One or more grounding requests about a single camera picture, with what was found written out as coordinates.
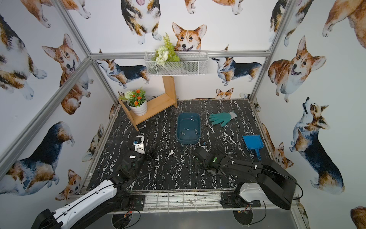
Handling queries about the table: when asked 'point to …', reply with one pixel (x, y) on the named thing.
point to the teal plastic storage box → (188, 128)
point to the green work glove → (222, 118)
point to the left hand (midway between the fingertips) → (149, 140)
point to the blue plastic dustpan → (254, 142)
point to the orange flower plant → (135, 98)
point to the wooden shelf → (155, 105)
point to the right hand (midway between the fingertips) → (198, 157)
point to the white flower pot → (140, 111)
